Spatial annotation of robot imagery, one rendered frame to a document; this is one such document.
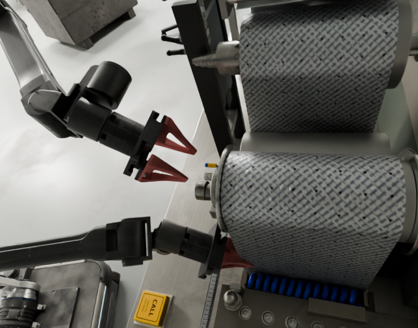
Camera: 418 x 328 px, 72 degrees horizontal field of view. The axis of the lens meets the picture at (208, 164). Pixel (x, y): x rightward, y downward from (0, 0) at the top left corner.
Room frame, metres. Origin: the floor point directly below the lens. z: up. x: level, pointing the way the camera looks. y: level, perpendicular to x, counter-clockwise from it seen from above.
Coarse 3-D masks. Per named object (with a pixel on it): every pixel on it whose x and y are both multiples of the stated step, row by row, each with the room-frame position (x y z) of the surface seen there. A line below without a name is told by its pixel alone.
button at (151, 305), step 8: (144, 296) 0.29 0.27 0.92; (152, 296) 0.28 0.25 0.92; (160, 296) 0.27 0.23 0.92; (144, 304) 0.27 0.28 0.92; (152, 304) 0.26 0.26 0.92; (160, 304) 0.26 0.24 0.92; (136, 312) 0.26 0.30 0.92; (144, 312) 0.25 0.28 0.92; (152, 312) 0.24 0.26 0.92; (160, 312) 0.24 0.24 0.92; (136, 320) 0.24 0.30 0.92; (144, 320) 0.23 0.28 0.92; (152, 320) 0.23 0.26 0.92; (160, 320) 0.22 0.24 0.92
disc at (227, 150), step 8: (232, 144) 0.33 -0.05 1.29; (224, 152) 0.30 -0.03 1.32; (224, 160) 0.29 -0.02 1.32; (216, 176) 0.26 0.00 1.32; (216, 184) 0.25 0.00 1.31; (216, 192) 0.24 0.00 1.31; (216, 200) 0.23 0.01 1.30; (216, 208) 0.23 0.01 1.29; (216, 216) 0.22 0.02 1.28; (224, 224) 0.23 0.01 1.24; (224, 232) 0.22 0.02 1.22
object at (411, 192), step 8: (400, 160) 0.19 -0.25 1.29; (408, 168) 0.17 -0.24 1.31; (408, 176) 0.16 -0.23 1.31; (408, 184) 0.15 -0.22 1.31; (408, 192) 0.14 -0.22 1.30; (416, 192) 0.14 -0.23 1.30; (408, 200) 0.14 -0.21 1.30; (416, 200) 0.13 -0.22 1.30; (408, 208) 0.13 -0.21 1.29; (416, 208) 0.13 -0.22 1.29; (408, 216) 0.12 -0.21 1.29; (408, 224) 0.12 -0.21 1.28; (408, 232) 0.11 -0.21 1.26; (400, 240) 0.11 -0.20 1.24
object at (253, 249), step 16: (240, 240) 0.22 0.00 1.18; (256, 240) 0.20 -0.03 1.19; (240, 256) 0.22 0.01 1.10; (256, 256) 0.21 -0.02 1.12; (272, 256) 0.19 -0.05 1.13; (288, 256) 0.18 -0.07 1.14; (304, 256) 0.17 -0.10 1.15; (320, 256) 0.15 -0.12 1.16; (336, 256) 0.14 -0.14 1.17; (352, 256) 0.13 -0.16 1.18; (368, 256) 0.12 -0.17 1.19; (384, 256) 0.11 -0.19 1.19; (256, 272) 0.21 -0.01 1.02; (272, 272) 0.20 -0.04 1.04; (288, 272) 0.18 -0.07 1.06; (304, 272) 0.16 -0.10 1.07; (320, 272) 0.15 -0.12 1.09; (336, 272) 0.14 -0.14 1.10; (352, 272) 0.13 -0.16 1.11; (368, 272) 0.12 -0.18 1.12; (352, 288) 0.12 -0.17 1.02
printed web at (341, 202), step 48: (384, 0) 0.39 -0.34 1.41; (240, 48) 0.45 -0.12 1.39; (288, 48) 0.41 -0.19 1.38; (336, 48) 0.37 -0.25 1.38; (384, 48) 0.33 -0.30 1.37; (288, 96) 0.39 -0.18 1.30; (336, 96) 0.35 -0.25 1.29; (240, 192) 0.23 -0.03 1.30; (288, 192) 0.20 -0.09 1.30; (336, 192) 0.18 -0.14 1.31; (384, 192) 0.15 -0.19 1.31; (288, 240) 0.18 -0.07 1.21; (336, 240) 0.14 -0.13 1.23; (384, 240) 0.12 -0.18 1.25
